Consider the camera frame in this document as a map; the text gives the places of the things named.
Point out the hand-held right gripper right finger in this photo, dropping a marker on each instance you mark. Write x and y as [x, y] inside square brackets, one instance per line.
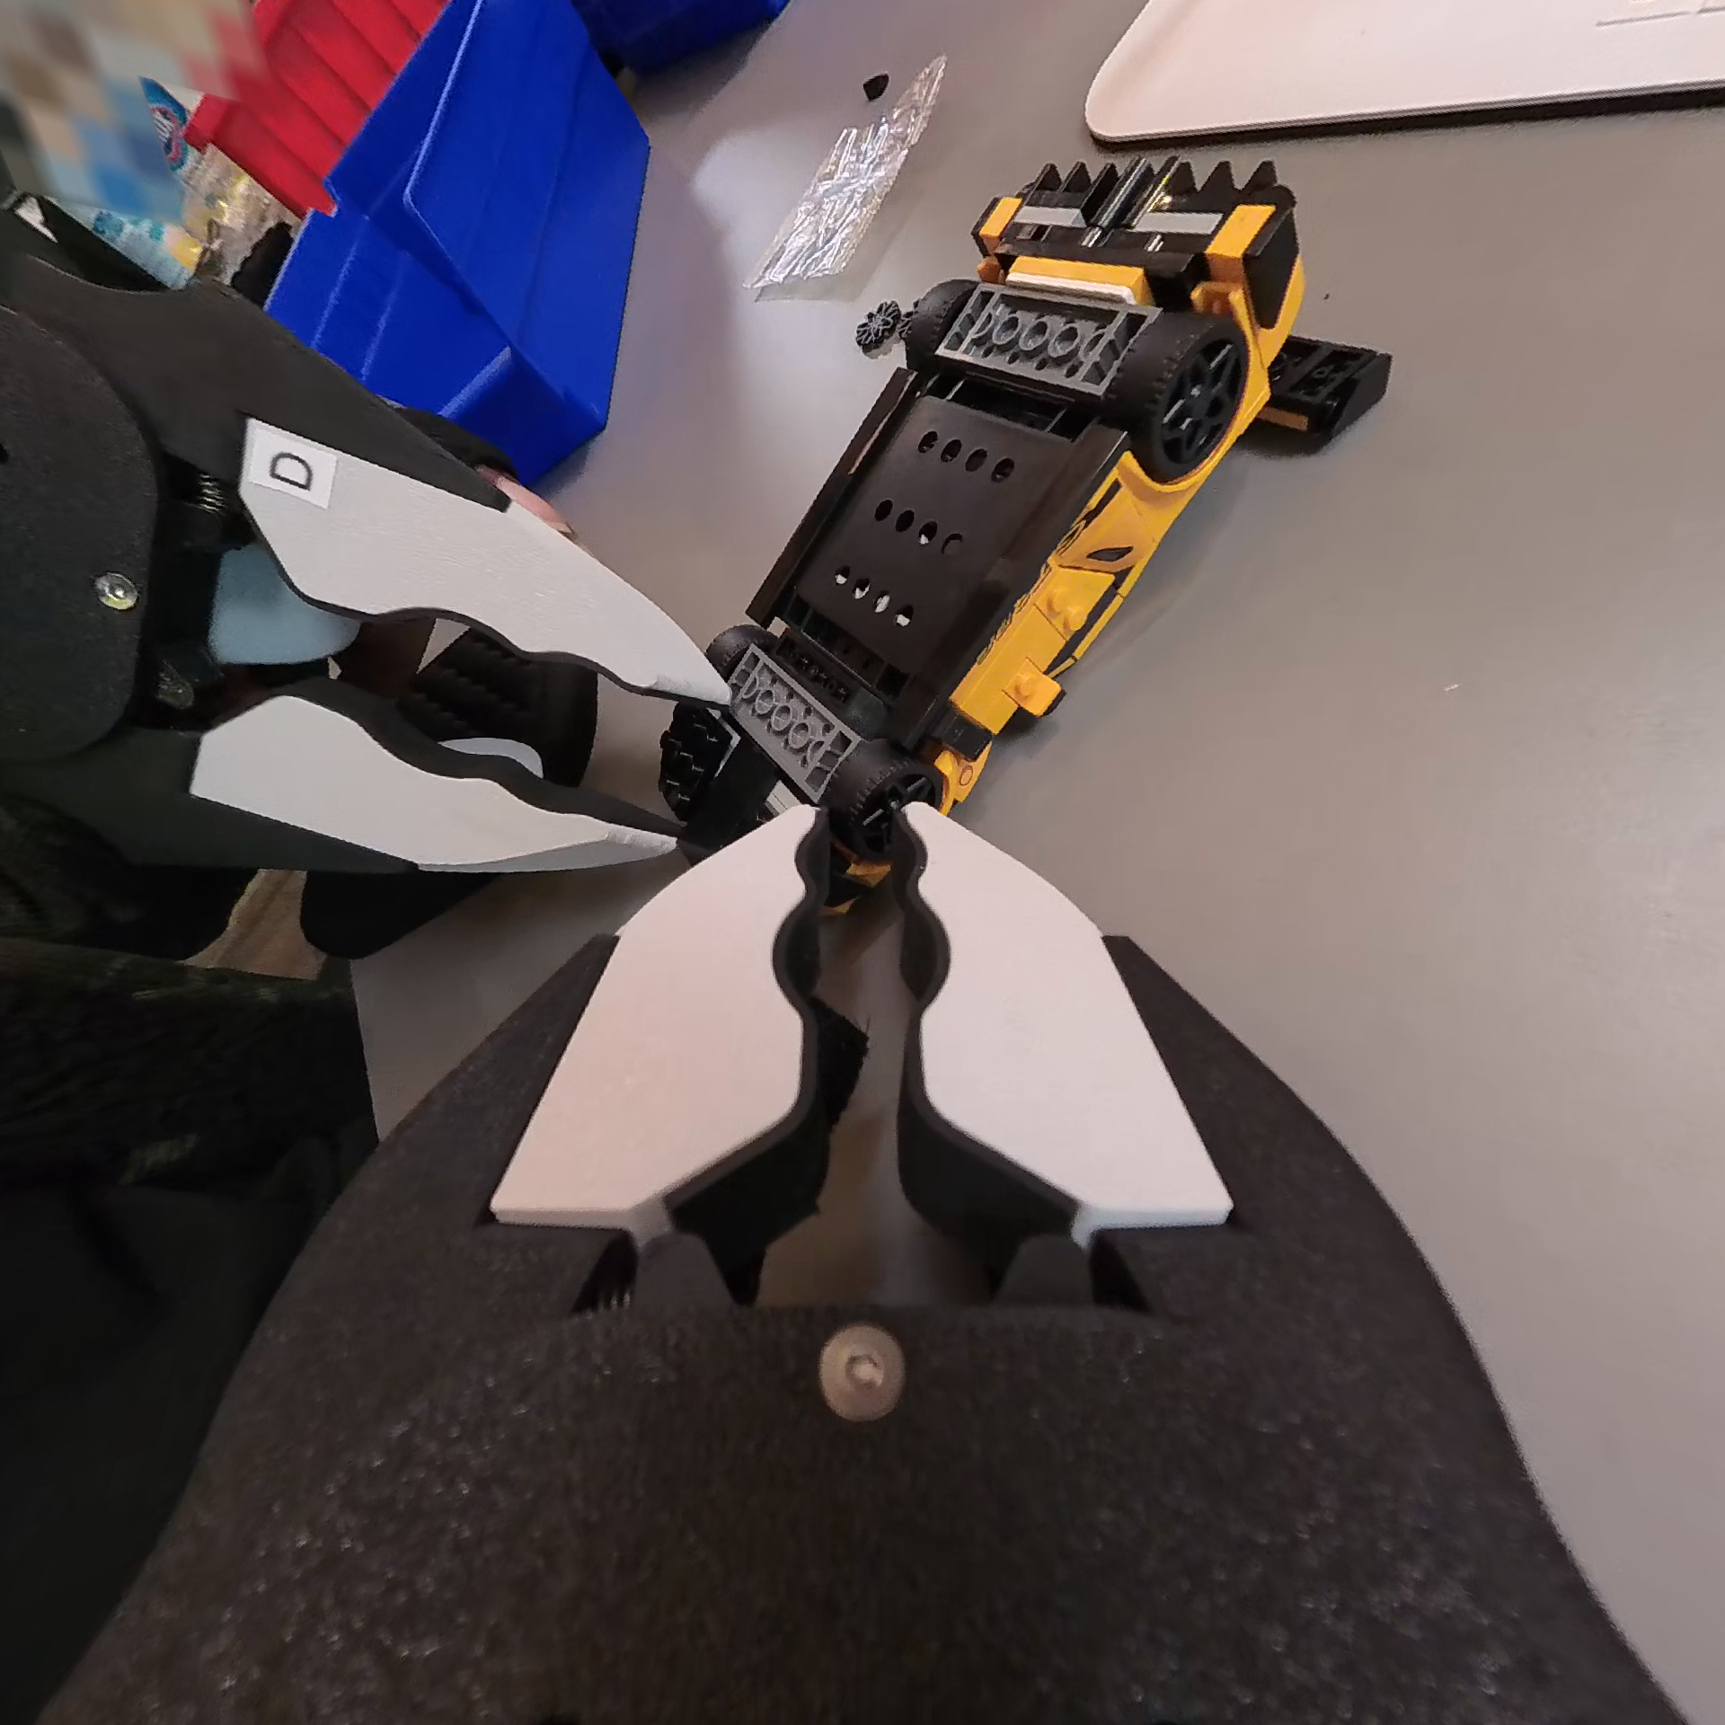
[1065, 1065]

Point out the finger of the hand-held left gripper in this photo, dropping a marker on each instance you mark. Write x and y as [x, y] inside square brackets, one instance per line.
[460, 552]
[350, 788]

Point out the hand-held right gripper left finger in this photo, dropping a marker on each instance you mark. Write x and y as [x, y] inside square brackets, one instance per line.
[647, 1065]

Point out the yellow and black lego car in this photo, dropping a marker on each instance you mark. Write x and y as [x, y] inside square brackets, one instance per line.
[969, 510]

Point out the person's left forearm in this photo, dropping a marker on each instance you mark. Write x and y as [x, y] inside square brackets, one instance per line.
[135, 1050]

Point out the black lego wheel rim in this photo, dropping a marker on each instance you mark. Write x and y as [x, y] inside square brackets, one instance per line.
[882, 323]

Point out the person's left hand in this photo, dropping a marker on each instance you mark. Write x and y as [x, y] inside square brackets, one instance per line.
[539, 508]

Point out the red plastic storage bin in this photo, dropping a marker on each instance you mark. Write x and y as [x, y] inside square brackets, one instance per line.
[297, 79]

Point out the clear crumpled plastic bag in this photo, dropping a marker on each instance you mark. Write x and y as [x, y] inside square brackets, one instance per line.
[848, 189]

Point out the white monitor stand base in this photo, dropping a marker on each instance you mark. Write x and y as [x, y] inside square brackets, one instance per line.
[1348, 69]

